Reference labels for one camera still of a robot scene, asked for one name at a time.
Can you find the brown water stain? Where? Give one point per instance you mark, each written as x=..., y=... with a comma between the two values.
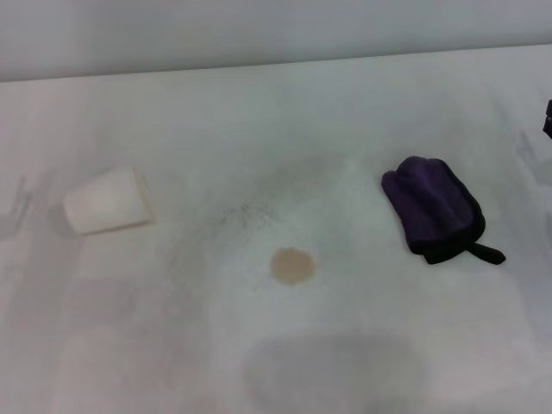
x=293, y=266

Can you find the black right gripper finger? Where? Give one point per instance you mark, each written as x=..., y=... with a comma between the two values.
x=549, y=123

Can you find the white disposable cup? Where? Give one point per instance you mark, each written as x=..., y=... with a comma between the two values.
x=105, y=202

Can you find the purple rag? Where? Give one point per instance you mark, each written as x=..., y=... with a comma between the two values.
x=431, y=202

